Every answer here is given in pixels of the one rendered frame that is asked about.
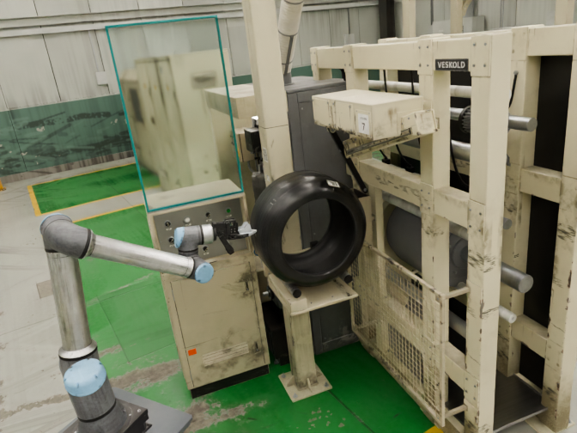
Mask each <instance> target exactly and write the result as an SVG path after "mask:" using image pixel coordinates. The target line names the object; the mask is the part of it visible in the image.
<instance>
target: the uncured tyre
mask: <svg viewBox="0 0 577 433"><path fill-rule="evenodd" d="M327 180H331V181H335V182H337V183H338V184H339V186H340V187H336V186H329V185H328V183H327ZM269 186H271V187H272V188H274V189H272V188H271V187H269ZM269 186H267V187H266V188H265V189H264V190H263V191H262V193H261V194H260V196H259V197H258V199H257V201H256V203H255V205H254V207H253V209H252V214H251V220H250V226H251V229H256V230H257V232H256V233H257V238H256V237H255V234H253V235H251V240H252V245H253V247H254V249H255V251H256V253H257V255H258V256H259V258H261V260H262V261H263V262H264V264H265V265H266V266H267V267H268V268H269V270H270V271H271V272H272V273H273V274H274V275H275V276H276V277H278V278H279V279H281V280H282V281H284V282H286V283H288V284H292V285H295V286H300V287H314V286H319V285H322V284H327V283H329V282H330V281H332V280H334V279H336V278H337V277H339V276H341V275H342V274H343V273H344V272H346V271H347V270H348V269H349V268H350V266H351V265H352V264H353V263H354V261H355V260H356V258H357V256H358V255H359V253H360V251H361V248H362V246H363V243H364V240H365V236H366V229H367V223H366V216H365V212H364V210H363V207H362V205H361V202H360V200H359V198H358V197H357V196H356V195H355V193H354V192H353V191H352V190H351V189H350V188H349V187H348V186H346V185H345V184H344V183H342V182H340V181H338V180H335V179H333V178H332V177H330V176H328V175H326V174H323V173H320V172H317V171H312V170H301V171H296V172H292V173H289V174H285V175H283V176H281V177H279V178H278V179H276V180H274V181H273V182H271V183H270V184H269ZM273 198H275V199H277V201H276V202H275V203H274V204H273V206H271V205H270V202H271V201H272V200H273ZM321 198H326V200H327V202H328V204H329V207H330V213H331V217H330V222H329V226H328V229H327V230H326V232H325V235H324V236H323V238H322V239H321V240H320V241H319V242H318V243H317V244H316V245H315V246H314V247H312V248H310V249H308V250H306V251H305V252H302V253H283V252H282V233H283V231H284V228H285V225H286V223H287V221H288V220H289V218H290V217H291V216H292V215H293V214H294V213H295V211H296V210H298V209H299V208H300V207H301V206H302V205H304V204H306V203H308V202H310V201H313V200H315V199H321Z"/></svg>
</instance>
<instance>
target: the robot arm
mask: <svg viewBox="0 0 577 433"><path fill-rule="evenodd" d="M229 219H232V220H229ZM229 219H223V222H218V223H215V222H211V223H212V226H211V225H210V224H203V225H196V226H188V227H181V228H176V229H175V230H174V245H175V247H176V248H178V252H179V255H178V254H174V253H168V252H164V251H161V250H157V249H153V248H149V247H143V246H139V245H136V244H132V243H129V242H125V241H119V240H115V239H111V238H107V237H104V236H100V235H95V234H94V233H93V231H92V230H91V229H87V228H84V227H81V226H78V225H76V224H74V223H73V222H72V221H71V219H70V218H69V217H68V216H66V215H64V214H60V213H54V214H51V215H49V216H46V217H45V218H44V219H43V220H42V222H41V224H40V227H39V231H40V233H41V234H42V238H43V242H44V248H45V252H46V257H47V262H48V267H49V272H50V277H51V282H52V291H53V296H54V302H55V306H56V311H57V317H58V325H59V331H60V335H61V340H62V346H61V347H60V348H59V350H58V357H59V368H60V371H61V373H62V376H63V378H64V387H65V389H66V391H67V393H68V395H69V397H70V401H71V403H72V405H73V407H74V409H75V412H76V415H77V417H78V427H77V432H78V433H117V432H118V431H119V430H120V429H121V428H122V427H123V425H124V424H125V421H126V419H127V413H126V410H125V408H124V407H123V406H122V405H121V404H120V403H119V402H118V401H117V400H116V398H115V395H114V393H113V390H112V387H111V384H110V381H109V379H108V377H107V374H106V369H105V367H104V366H103V364H102V363H101V361H100V358H99V352H98V346H97V342H96V341H95V340H93V339H91V336H90V331H89V324H88V314H87V309H86V302H85V297H84V292H83V286H82V275H81V270H80V264H79V259H84V258H86V257H93V258H97V259H104V260H108V261H112V262H117V263H120V264H125V265H132V266H136V267H140V268H144V269H149V270H152V271H160V272H164V273H168V274H173V275H176V276H181V277H185V278H189V279H193V280H196V281H197V282H198V283H201V284H205V283H208V282H209V281H210V280H211V279H212V277H213V275H214V269H213V267H212V265H211V264H210V263H208V262H206V261H205V260H204V259H202V258H201V257H199V256H198V245H203V244H210V243H213V241H216V237H217V236H218V237H219V239H220V240H221V242H222V244H223V245H224V247H225V249H226V252H227V253H229V254H230V255H231V254H233V253H234V248H233V247H232V246H231V245H229V243H228V241H227V239H229V240H236V239H242V238H246V237H248V236H250V235H253V234H255V233H256V232H257V230H256V229H251V226H250V224H249V223H248V222H243V225H242V226H240V227H238V223H237V222H236V220H235V219H234V218H229Z"/></svg>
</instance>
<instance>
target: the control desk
mask: <svg viewBox="0 0 577 433"><path fill-rule="evenodd" d="M143 202H144V205H145V201H144V198H143ZM145 209H146V205H145ZM146 213H147V219H148V224H149V231H150V234H151V238H152V242H153V246H154V249H157V250H161V251H164V252H168V253H174V254H178V255H179V252H178V248H176V247H175V245H174V230H175V229H176V228H181V227H188V226H196V225H203V224H210V225H211V226H212V223H211V222H215V223H218V222H223V219H229V218H234V219H235V220H236V222H237V223H238V227H240V226H242V225H243V222H248V223H249V217H248V212H247V206H246V195H245V194H244V193H243V192H241V193H236V194H232V195H228V196H224V197H219V198H213V199H208V200H204V201H200V202H196V203H191V204H184V205H180V206H176V207H172V208H167V209H163V210H156V211H151V212H147V209H146ZM249 224H250V223H249ZM227 241H228V243H229V245H231V246H232V247H233V248H234V253H233V254H231V255H230V254H229V253H227V252H226V249H225V247H224V245H223V244H222V242H221V240H220V239H219V237H218V236H217V237H216V241H213V243H210V244H203V245H198V256H199V257H201V258H202V259H204V260H205V261H206V262H208V263H210V264H211V265H212V267H213V269H214V275H213V277H212V279H211V280H210V281H209V282H208V283H205V284H201V283H198V282H197V281H196V280H193V279H189V278H185V277H181V276H176V275H173V274H168V273H164V272H160V276H161V282H162V287H163V290H164V294H165V298H166V302H167V309H168V313H169V317H170V321H171V324H172V329H173V335H174V339H175V343H176V347H177V351H178V354H179V360H180V364H181V368H182V371H183V374H184V377H185V382H186V385H187V388H188V390H190V391H191V397H192V398H193V399H195V398H197V397H200V396H203V395H205V394H208V393H213V392H215V391H218V390H221V389H223V388H226V387H231V386H233V385H236V384H239V383H242V382H244V381H249V380H251V379H254V378H257V377H260V376H262V375H267V374H269V373H270V371H269V365H268V364H269V363H270V356H269V350H268V344H267V338H266V332H265V326H264V316H263V309H262V304H261V298H260V293H259V287H258V276H257V270H256V264H255V259H254V252H253V245H252V240H251V236H248V237H246V238H242V239H236V240H229V239H227ZM195 348H196V351H197V354H194V355H191V356H189V354H188V351H189V350H192V349H195Z"/></svg>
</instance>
